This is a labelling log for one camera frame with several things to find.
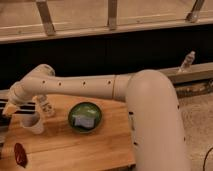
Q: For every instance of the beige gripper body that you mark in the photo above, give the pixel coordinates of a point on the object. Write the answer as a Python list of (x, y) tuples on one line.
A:
[(9, 109)]

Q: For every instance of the black white striped eraser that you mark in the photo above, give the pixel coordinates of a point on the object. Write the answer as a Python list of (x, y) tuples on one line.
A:
[(28, 108)]

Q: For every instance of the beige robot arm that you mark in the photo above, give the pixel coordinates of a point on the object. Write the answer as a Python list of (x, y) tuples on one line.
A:
[(157, 128)]

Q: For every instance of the white ceramic cup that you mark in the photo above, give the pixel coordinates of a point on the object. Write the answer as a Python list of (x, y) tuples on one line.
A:
[(33, 123)]

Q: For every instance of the dark red oval object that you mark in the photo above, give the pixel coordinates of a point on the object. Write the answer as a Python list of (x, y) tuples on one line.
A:
[(20, 155)]

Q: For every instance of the green bowl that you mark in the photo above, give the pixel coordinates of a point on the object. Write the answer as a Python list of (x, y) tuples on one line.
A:
[(85, 108)]

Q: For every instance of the pale cloth in bowl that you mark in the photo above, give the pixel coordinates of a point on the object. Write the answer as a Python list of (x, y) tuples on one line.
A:
[(84, 121)]

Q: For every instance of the clear bottle on ledge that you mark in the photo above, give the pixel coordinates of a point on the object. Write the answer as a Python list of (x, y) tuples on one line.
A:
[(187, 62)]

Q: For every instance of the left metal bracket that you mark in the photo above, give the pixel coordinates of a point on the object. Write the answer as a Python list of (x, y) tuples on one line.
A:
[(45, 17)]

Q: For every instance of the metal bracket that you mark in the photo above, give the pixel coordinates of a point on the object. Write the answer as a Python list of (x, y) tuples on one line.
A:
[(193, 15), (45, 17), (112, 14)]

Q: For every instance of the middle metal bracket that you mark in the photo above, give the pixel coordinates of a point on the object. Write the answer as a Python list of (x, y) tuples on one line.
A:
[(112, 14)]

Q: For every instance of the right metal bracket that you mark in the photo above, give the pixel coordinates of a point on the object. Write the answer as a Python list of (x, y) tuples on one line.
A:
[(193, 15)]

